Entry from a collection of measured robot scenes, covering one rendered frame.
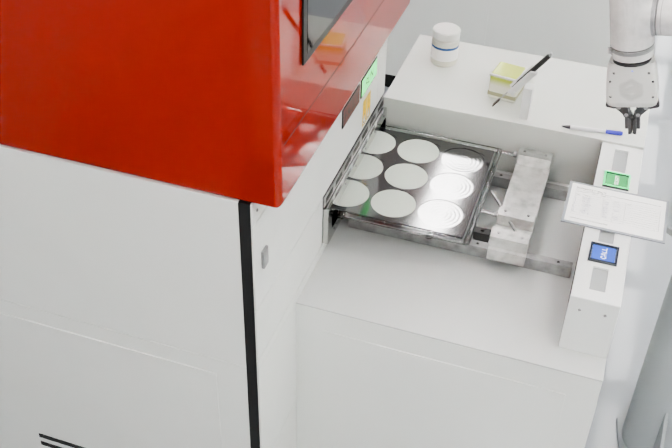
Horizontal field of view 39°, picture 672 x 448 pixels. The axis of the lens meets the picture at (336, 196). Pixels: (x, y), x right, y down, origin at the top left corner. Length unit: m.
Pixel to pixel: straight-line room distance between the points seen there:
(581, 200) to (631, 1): 0.44
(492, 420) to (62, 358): 0.91
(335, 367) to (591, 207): 0.64
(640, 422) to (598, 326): 0.93
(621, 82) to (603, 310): 0.47
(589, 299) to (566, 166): 0.57
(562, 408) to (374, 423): 0.43
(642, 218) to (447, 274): 0.42
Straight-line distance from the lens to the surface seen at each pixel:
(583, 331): 1.91
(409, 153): 2.26
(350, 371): 2.05
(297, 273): 1.93
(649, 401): 2.72
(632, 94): 2.02
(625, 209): 2.09
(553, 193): 2.30
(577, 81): 2.50
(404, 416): 2.11
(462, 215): 2.09
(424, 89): 2.39
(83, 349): 2.04
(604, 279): 1.91
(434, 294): 2.00
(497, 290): 2.04
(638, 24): 1.93
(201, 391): 1.95
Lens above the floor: 2.19
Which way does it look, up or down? 37 degrees down
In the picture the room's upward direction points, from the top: 2 degrees clockwise
